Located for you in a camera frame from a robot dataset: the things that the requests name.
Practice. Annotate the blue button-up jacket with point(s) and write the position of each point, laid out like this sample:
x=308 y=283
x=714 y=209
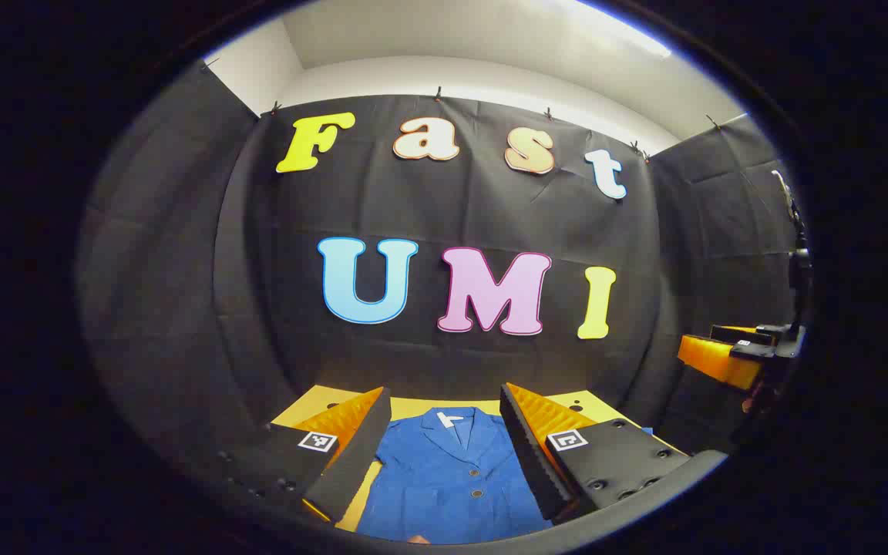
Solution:
x=444 y=478

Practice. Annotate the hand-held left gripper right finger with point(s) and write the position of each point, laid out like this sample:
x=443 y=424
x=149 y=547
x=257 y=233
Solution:
x=529 y=455

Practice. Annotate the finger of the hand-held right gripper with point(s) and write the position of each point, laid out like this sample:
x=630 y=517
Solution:
x=718 y=362

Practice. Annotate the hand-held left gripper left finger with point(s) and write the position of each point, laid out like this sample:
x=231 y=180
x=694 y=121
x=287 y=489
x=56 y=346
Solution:
x=355 y=451

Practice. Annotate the row of small cloth clips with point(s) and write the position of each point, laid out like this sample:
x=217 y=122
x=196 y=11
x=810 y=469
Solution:
x=438 y=94

